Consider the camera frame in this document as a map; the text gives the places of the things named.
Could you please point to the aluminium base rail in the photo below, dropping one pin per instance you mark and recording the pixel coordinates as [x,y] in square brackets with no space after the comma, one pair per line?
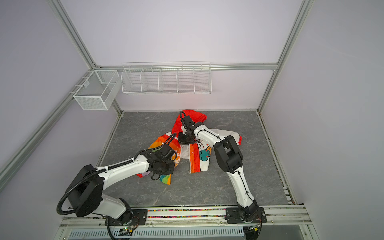
[194,222]

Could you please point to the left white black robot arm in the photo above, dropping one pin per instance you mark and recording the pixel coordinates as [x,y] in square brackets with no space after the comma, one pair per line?
[86,194]

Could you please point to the white mesh box basket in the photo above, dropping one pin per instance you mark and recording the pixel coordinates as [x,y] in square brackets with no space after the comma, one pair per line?
[99,90]

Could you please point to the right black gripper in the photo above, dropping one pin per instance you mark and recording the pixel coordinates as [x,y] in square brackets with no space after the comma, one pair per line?
[182,141]

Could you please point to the white wire shelf basket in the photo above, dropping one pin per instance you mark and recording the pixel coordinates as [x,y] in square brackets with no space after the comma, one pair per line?
[167,78]

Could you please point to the colourful rainbow kids jacket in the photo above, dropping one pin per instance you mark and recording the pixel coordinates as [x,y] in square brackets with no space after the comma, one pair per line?
[198,154]

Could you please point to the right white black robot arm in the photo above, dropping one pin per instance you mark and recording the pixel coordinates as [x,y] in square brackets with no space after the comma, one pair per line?
[230,160]

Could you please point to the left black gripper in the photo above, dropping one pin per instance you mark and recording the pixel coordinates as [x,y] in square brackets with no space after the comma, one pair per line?
[170,171]

